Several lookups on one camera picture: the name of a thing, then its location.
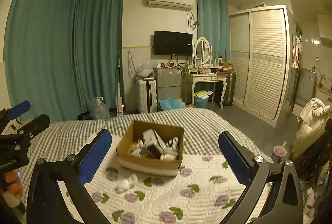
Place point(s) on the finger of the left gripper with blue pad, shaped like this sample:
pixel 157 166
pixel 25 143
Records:
pixel 32 129
pixel 18 110

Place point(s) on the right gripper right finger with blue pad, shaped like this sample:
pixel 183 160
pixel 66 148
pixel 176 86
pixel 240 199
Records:
pixel 284 203

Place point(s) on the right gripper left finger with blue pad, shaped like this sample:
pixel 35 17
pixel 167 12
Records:
pixel 45 203

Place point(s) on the white plush toy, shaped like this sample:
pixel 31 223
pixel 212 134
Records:
pixel 172 144

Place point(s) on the small white soft toy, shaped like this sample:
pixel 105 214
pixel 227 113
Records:
pixel 126 184

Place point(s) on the hand holding left gripper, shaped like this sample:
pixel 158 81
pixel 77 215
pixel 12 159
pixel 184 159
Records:
pixel 12 184

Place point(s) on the drink cup with straw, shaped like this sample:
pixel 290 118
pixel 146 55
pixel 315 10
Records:
pixel 279 151

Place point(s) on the clear water jug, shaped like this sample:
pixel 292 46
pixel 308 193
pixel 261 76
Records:
pixel 98 108

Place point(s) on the white floral quilt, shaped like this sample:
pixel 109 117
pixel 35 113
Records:
pixel 204 190

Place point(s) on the open cardboard box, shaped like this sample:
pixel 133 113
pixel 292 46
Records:
pixel 133 154

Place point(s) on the grey checkered bedsheet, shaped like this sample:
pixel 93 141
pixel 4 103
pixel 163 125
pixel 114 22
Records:
pixel 63 138

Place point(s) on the dark suitcase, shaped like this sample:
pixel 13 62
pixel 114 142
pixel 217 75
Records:
pixel 230 89

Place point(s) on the large teal curtain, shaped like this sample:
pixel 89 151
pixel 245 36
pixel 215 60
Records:
pixel 60 54

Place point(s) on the blue waste basket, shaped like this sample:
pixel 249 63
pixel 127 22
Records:
pixel 201 102

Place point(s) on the white suitcase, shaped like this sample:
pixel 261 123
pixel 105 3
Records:
pixel 146 95

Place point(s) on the blue plastic bag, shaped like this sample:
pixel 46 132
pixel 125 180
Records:
pixel 170 103

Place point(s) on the white jacket on chair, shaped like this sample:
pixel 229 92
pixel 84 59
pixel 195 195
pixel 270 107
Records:
pixel 312 121

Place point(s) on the white dressing table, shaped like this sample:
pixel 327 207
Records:
pixel 190 83

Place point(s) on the grey mini fridge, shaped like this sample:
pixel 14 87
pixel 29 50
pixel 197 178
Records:
pixel 168 82

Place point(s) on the oval vanity mirror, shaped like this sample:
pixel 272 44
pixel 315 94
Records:
pixel 202 52

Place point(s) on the white sliding wardrobe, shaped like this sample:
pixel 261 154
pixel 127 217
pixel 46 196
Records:
pixel 260 47

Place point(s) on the narrow teal curtain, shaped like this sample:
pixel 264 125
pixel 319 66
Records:
pixel 213 24

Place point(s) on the white air conditioner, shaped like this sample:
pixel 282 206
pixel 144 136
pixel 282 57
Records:
pixel 186 5

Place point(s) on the black wall television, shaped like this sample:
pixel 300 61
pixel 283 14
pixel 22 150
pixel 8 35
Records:
pixel 172 43

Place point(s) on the white wall cabinets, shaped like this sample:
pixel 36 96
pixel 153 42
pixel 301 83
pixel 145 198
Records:
pixel 324 21

